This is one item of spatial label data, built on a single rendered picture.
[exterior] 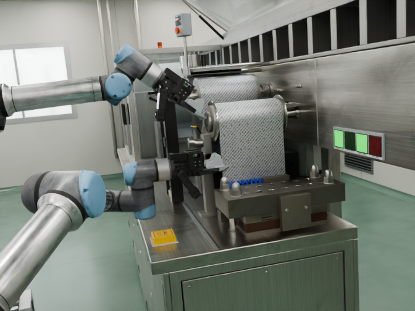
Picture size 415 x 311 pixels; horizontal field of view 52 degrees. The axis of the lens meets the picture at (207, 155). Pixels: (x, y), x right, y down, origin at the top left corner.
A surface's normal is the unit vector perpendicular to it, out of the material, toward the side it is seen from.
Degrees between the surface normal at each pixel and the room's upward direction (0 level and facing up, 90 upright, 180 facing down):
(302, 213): 90
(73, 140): 90
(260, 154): 90
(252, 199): 90
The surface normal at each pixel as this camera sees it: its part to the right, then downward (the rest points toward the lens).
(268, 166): 0.24, 0.14
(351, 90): -0.97, 0.12
